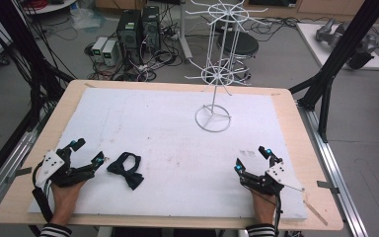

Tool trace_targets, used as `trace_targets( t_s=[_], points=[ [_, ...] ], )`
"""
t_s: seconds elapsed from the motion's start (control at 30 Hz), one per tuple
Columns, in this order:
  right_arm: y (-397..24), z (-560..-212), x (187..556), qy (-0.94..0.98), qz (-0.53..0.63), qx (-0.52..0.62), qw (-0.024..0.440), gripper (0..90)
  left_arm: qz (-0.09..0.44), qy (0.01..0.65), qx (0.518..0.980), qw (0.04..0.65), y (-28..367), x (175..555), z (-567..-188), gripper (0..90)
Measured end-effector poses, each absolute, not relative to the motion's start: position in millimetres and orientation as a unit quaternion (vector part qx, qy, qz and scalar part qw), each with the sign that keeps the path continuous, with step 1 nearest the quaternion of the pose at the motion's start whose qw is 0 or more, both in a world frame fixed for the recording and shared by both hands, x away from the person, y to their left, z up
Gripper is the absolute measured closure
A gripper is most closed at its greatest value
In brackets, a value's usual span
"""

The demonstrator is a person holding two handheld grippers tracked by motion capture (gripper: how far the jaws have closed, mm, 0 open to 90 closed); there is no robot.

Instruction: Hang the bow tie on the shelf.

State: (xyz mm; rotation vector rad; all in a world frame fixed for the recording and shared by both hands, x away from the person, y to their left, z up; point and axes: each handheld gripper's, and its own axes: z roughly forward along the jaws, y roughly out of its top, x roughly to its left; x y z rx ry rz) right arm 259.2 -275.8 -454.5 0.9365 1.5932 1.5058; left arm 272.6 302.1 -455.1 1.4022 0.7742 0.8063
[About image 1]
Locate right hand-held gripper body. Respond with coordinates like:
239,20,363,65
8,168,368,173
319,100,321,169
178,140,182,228
239,157,306,198

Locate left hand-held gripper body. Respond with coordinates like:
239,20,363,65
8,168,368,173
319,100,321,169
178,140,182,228
34,147,97,189

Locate black bow tie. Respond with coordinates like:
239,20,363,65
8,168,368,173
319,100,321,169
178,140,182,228
106,151,145,192

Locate white wire display rack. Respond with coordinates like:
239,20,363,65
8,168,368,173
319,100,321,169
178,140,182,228
184,0,269,133

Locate person's right hand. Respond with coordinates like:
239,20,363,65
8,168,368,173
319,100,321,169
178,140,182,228
250,190,279,227

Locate person's left hand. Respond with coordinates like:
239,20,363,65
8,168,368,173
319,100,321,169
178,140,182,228
49,180,87,228

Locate metal table clamp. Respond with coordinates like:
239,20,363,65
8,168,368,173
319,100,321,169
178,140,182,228
4,166,34,185
316,180,341,196

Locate wooden table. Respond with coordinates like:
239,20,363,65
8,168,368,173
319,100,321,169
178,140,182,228
0,79,344,232

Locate thin wooden strip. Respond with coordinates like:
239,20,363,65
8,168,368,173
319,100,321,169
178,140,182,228
302,198,329,227

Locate person's right striped sleeve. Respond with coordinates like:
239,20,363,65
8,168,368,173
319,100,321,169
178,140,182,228
245,223,276,237

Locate person's striped sleeve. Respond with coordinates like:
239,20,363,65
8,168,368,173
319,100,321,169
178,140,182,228
38,222,73,237
245,223,276,237

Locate white foam mat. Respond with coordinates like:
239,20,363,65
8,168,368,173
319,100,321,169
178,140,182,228
28,86,309,222

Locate person's left striped sleeve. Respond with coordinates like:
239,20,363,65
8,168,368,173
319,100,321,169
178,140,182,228
38,222,73,237

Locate white power supply unit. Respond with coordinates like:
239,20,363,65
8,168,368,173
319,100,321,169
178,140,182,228
101,39,118,67
91,36,109,61

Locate black round stool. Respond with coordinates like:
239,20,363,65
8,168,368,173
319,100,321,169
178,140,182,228
216,30,261,83

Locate black computer tower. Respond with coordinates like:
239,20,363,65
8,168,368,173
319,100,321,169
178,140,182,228
140,5,162,53
115,9,142,53

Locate white floor board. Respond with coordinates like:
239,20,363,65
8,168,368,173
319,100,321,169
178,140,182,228
295,22,379,71

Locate clear plastic bag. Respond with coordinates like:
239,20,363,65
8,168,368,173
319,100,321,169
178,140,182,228
69,6,107,32

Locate round white table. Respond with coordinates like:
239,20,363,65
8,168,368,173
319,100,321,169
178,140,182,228
22,0,78,16

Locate grey stand leg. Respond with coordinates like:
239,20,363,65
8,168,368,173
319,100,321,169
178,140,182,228
177,0,194,64

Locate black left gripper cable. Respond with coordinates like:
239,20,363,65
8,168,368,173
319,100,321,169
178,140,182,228
31,161,54,223

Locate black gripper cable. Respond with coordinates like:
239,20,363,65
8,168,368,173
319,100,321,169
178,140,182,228
273,192,283,236
31,161,54,223

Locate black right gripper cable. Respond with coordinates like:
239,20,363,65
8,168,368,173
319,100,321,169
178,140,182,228
273,192,283,236

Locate aluminium rail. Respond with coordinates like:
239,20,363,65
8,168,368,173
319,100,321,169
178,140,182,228
0,127,43,220
296,100,370,237

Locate black frame post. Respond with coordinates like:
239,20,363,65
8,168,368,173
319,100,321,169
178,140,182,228
0,0,75,132
288,0,379,144

